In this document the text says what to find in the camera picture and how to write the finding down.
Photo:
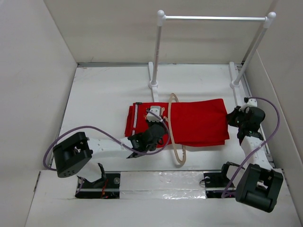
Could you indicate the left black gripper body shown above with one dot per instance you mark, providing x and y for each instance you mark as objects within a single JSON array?
[{"x": 149, "y": 123}]

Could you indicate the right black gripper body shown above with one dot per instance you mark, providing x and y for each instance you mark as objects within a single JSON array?
[{"x": 237, "y": 119}]

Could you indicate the red trousers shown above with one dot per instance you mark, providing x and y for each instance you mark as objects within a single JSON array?
[{"x": 195, "y": 124}]

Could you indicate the wooden clothes hanger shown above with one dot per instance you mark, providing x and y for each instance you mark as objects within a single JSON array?
[{"x": 180, "y": 161}]

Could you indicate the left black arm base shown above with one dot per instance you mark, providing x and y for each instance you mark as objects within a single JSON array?
[{"x": 108, "y": 189}]

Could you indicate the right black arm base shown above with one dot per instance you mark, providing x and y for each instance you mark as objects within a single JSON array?
[{"x": 216, "y": 181}]

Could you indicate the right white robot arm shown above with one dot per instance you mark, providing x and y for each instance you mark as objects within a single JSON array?
[{"x": 260, "y": 184}]

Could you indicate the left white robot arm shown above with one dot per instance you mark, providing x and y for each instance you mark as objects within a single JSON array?
[{"x": 76, "y": 154}]

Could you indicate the silver tape strip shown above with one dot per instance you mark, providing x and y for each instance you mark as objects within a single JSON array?
[{"x": 168, "y": 185}]

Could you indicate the white clothes rack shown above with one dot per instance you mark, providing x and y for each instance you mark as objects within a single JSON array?
[{"x": 234, "y": 73}]

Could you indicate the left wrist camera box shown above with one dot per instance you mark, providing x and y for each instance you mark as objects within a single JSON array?
[{"x": 154, "y": 114}]

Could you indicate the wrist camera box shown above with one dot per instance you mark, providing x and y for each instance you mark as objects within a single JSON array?
[
  {"x": 249, "y": 102},
  {"x": 154, "y": 114}
]

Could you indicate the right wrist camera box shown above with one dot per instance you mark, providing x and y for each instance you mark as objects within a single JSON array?
[{"x": 249, "y": 102}]

